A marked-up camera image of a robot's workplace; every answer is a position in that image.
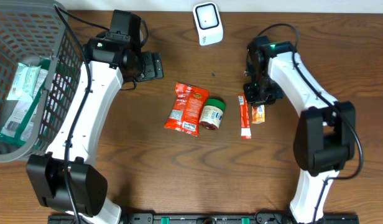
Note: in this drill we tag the red stick packet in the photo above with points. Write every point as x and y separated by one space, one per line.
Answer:
245 122

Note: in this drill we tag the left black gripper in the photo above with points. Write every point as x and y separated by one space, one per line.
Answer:
154 67

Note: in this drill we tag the grey plastic mesh basket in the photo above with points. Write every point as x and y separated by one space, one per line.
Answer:
30 31

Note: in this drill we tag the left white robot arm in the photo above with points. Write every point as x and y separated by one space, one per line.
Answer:
65 178

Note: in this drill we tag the white barcode scanner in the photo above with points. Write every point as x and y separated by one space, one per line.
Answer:
208 23

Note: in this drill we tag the small orange packet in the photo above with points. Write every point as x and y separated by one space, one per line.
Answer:
258 114

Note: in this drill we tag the green lid jar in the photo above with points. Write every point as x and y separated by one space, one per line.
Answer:
212 114

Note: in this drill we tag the pale green wipes pack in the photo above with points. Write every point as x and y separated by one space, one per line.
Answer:
24 83

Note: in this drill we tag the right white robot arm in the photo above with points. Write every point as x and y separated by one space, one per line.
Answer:
323 142

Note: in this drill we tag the green 3M gloves package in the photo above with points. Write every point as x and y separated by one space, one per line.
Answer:
18 127

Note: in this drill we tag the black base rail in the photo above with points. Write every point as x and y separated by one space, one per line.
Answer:
260 217

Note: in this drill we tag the red snack bag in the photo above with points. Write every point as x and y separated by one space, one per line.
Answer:
185 114

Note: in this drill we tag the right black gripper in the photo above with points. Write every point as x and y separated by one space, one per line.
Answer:
253 100

